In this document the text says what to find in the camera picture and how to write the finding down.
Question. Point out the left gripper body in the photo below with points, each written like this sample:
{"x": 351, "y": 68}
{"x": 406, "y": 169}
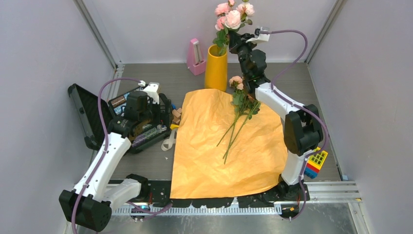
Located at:
{"x": 152, "y": 113}

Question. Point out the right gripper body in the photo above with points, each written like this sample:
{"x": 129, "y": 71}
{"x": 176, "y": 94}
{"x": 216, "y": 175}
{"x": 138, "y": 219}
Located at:
{"x": 243, "y": 49}

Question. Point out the cream ribbon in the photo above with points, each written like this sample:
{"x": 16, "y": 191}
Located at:
{"x": 168, "y": 143}

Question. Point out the pink flower stem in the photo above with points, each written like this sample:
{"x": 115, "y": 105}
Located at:
{"x": 239, "y": 16}
{"x": 221, "y": 39}

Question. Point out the pink flower bouquet orange wrap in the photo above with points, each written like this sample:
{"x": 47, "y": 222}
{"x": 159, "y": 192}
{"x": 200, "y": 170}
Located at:
{"x": 244, "y": 106}

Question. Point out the orange yellow wrapping paper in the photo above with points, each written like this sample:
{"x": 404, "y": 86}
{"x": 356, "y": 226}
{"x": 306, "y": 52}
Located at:
{"x": 218, "y": 156}

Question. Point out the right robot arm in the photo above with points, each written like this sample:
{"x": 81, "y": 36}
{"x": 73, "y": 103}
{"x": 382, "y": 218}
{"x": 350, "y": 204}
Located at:
{"x": 303, "y": 129}

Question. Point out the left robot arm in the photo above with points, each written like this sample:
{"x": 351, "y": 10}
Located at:
{"x": 89, "y": 204}

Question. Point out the yellow vase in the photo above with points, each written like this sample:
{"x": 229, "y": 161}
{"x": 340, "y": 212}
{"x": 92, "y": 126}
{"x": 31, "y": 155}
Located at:
{"x": 216, "y": 69}

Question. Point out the wooden blocks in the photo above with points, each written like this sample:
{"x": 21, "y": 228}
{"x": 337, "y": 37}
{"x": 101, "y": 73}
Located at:
{"x": 177, "y": 114}

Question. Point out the black open case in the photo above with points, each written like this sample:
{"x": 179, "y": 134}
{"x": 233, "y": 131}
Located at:
{"x": 87, "y": 109}

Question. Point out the pink metronome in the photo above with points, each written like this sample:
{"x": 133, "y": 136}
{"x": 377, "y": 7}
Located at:
{"x": 196, "y": 62}

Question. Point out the colourful toy brick stack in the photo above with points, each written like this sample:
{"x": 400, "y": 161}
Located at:
{"x": 314, "y": 164}

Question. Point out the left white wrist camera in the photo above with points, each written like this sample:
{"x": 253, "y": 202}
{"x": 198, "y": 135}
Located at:
{"x": 152, "y": 90}

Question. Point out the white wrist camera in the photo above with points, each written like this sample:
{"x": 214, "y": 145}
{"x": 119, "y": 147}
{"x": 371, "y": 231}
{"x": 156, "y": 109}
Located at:
{"x": 152, "y": 90}
{"x": 261, "y": 35}

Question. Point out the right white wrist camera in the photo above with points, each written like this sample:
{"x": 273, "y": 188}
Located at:
{"x": 261, "y": 35}

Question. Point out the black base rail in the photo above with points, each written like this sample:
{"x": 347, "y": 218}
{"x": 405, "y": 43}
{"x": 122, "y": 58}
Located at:
{"x": 159, "y": 196}

